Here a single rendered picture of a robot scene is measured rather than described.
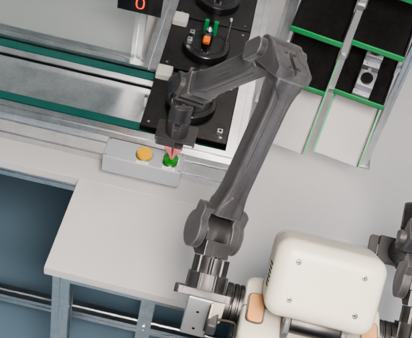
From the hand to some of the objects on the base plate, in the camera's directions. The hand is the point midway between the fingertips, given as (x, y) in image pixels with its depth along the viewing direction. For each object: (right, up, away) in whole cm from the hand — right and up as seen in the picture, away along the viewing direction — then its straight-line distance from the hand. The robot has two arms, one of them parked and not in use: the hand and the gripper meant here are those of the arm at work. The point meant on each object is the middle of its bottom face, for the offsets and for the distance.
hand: (171, 155), depth 218 cm
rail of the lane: (-26, +2, +14) cm, 30 cm away
